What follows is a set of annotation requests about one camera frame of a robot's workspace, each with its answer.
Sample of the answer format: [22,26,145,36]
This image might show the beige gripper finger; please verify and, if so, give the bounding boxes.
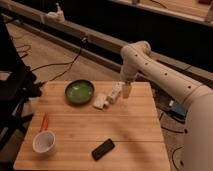
[122,84,131,98]

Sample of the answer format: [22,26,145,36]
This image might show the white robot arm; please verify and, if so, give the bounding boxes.
[120,41,213,171]

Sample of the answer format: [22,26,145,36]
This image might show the white block object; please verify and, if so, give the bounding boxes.
[107,82,123,104]

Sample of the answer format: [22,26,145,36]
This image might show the white cloth piece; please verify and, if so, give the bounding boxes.
[93,93,109,110]

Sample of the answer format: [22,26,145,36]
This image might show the green bowl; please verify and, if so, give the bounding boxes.
[65,80,95,105]

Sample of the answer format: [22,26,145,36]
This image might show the blue power box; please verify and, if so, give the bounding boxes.
[169,100,187,119]

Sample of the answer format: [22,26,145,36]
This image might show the black rectangular remote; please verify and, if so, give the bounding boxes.
[91,139,115,161]

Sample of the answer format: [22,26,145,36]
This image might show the white paper cup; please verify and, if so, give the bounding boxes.
[32,130,56,155]

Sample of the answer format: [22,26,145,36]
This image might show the black floor cable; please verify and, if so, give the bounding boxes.
[30,36,88,83]

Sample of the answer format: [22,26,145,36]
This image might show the white object on rail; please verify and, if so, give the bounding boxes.
[46,4,65,22]

